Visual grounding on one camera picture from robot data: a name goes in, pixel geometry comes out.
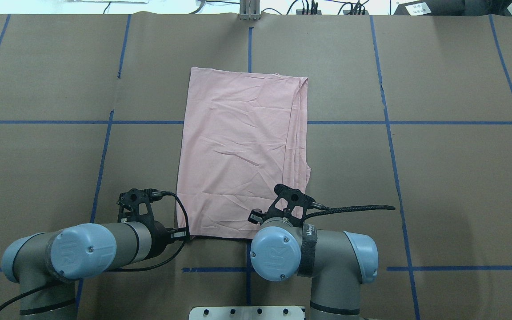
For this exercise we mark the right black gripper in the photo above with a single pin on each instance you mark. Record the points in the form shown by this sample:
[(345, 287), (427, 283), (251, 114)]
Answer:
[(254, 218)]

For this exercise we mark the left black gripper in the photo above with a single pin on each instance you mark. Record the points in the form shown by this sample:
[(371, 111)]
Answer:
[(160, 234)]

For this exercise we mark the pink printed t-shirt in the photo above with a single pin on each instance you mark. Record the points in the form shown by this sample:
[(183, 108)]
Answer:
[(243, 133)]

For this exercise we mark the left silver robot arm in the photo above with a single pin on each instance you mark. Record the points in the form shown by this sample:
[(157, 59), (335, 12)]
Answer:
[(47, 265)]

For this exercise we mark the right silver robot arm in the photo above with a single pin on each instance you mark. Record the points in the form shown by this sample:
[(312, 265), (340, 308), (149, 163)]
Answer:
[(337, 262)]

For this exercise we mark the black box with white label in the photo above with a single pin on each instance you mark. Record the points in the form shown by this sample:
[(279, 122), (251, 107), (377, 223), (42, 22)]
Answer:
[(430, 8)]

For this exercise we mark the aluminium frame post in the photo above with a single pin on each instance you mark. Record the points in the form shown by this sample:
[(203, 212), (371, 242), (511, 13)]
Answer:
[(249, 10)]

